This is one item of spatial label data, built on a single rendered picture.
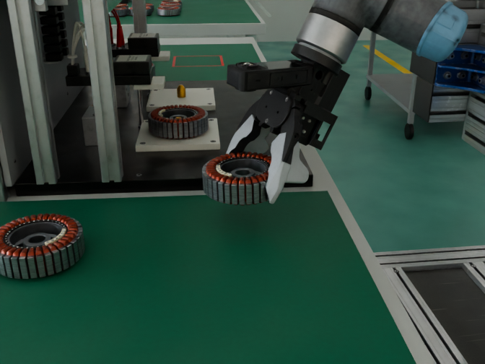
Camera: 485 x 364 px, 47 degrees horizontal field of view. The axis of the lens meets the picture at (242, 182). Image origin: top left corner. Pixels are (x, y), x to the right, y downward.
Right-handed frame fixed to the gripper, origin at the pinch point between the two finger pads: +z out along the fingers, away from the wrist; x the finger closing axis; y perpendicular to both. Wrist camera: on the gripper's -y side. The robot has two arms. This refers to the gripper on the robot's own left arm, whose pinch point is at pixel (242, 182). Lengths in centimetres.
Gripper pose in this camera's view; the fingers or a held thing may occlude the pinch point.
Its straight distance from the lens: 77.5
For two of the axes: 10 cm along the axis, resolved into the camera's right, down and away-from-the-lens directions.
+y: 7.7, 2.8, 5.7
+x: -4.7, -3.6, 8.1
